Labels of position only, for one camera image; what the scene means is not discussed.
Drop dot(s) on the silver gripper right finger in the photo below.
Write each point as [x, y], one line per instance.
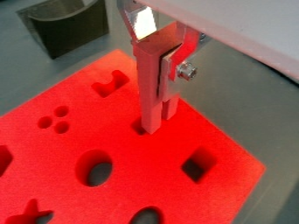
[176, 68]

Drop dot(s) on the black curved holder stand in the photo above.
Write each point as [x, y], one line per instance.
[66, 24]

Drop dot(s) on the red double-square peg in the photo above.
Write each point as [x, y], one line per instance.
[150, 50]

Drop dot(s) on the red shape-sorting board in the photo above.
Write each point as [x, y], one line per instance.
[78, 161]

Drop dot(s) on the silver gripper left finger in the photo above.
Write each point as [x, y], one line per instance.
[139, 18]

